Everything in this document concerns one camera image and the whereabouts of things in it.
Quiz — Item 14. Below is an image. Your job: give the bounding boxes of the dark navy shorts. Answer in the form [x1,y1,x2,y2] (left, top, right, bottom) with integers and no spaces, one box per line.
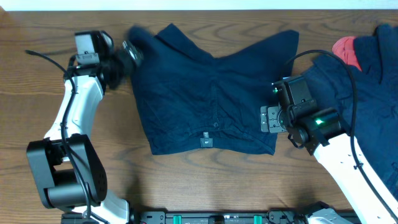
[128,24,299,155]

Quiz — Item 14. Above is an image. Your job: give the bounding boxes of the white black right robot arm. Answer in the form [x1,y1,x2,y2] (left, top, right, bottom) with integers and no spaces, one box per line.
[260,105,397,223]

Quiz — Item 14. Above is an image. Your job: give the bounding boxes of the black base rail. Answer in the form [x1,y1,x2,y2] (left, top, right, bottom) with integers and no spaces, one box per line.
[60,210,361,224]

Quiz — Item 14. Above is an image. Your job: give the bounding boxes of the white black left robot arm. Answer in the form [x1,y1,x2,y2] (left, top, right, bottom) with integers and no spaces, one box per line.
[26,30,144,223]

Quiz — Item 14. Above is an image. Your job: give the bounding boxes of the dark navy clothes pile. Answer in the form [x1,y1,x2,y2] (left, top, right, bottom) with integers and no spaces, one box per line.
[302,24,397,197]

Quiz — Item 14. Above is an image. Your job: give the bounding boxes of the red garment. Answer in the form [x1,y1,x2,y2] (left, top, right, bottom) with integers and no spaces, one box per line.
[331,36,362,71]

